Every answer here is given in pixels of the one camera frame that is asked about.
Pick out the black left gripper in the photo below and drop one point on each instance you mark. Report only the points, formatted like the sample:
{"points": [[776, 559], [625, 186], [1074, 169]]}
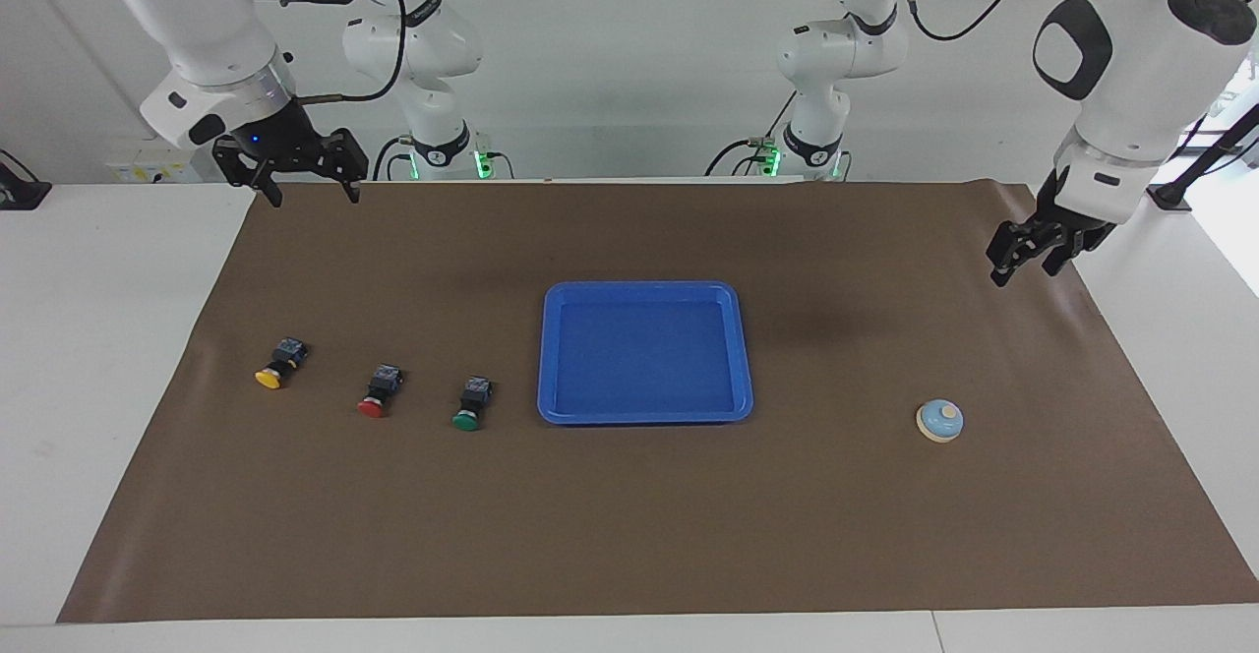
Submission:
{"points": [[1057, 223]]}

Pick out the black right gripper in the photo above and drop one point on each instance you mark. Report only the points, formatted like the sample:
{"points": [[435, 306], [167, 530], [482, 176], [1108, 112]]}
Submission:
{"points": [[285, 147]]}

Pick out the yellow push button switch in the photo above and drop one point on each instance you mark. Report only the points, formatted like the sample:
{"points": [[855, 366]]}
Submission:
{"points": [[280, 363]]}

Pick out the light blue service bell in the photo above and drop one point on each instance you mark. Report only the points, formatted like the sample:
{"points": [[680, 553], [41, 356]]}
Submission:
{"points": [[939, 420]]}

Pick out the red push button switch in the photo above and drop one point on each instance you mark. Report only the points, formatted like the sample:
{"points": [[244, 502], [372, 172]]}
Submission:
{"points": [[381, 392]]}

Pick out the green push button switch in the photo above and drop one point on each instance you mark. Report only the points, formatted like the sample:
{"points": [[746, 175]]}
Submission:
{"points": [[472, 405]]}

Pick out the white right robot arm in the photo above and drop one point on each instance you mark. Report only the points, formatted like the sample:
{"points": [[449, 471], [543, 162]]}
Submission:
{"points": [[197, 14]]}

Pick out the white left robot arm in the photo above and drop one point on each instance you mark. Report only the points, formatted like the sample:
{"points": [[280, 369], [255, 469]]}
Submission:
{"points": [[1131, 73]]}

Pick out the blue plastic tray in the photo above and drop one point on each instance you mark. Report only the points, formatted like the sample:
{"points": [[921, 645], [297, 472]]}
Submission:
{"points": [[644, 358]]}

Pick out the black tripod stand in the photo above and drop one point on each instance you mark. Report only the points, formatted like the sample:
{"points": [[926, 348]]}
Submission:
{"points": [[1195, 166]]}

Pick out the black desk stand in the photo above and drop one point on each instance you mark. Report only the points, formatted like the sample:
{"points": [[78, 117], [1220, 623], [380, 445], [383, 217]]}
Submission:
{"points": [[22, 191]]}

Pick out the brown table mat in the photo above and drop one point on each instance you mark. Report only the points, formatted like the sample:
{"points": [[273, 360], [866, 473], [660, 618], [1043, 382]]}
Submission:
{"points": [[629, 515]]}

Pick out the white wall socket box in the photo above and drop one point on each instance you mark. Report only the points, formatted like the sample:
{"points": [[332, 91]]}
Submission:
{"points": [[148, 169]]}

